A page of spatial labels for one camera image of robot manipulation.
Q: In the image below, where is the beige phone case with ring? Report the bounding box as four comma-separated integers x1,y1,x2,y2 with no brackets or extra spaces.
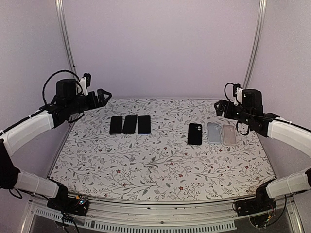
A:
222,125,237,145

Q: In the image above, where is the black phone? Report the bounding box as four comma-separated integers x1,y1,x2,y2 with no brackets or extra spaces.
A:
109,116,123,135
122,115,138,134
138,115,151,134

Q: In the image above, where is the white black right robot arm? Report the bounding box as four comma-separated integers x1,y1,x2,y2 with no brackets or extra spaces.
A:
214,83,311,212

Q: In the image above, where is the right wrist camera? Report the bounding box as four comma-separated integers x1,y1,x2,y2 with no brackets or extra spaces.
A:
233,83,243,106

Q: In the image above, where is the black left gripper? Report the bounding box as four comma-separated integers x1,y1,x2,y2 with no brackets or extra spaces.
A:
67,88,112,115

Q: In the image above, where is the black phone case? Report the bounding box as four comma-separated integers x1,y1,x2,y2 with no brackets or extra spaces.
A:
187,123,202,146

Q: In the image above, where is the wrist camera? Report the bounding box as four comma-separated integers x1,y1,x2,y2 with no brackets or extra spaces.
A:
233,83,243,106
79,73,91,96

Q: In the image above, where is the aluminium frame post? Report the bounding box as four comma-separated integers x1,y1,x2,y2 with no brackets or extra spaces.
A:
242,0,267,89
54,0,85,104

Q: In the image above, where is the front aluminium rail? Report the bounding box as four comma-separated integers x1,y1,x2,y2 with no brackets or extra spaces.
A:
19,193,307,233

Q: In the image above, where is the right aluminium frame post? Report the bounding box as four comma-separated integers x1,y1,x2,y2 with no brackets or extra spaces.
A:
242,0,267,89

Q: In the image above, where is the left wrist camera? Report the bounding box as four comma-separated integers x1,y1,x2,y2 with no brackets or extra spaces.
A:
79,73,91,96

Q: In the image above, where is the left aluminium frame post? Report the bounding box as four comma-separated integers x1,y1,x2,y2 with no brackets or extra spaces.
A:
54,0,85,104

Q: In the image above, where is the light blue phone case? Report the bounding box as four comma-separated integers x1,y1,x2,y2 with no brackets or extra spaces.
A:
207,123,222,144

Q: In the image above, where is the right arm base with board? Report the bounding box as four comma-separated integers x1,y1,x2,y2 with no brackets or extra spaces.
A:
232,194,276,228

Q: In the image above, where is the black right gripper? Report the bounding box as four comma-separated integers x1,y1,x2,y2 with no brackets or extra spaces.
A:
215,99,253,125

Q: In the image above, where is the left arm base with board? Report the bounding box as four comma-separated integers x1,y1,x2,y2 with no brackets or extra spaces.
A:
47,195,89,216

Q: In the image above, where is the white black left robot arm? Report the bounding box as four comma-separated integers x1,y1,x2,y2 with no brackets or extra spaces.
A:
0,70,112,211

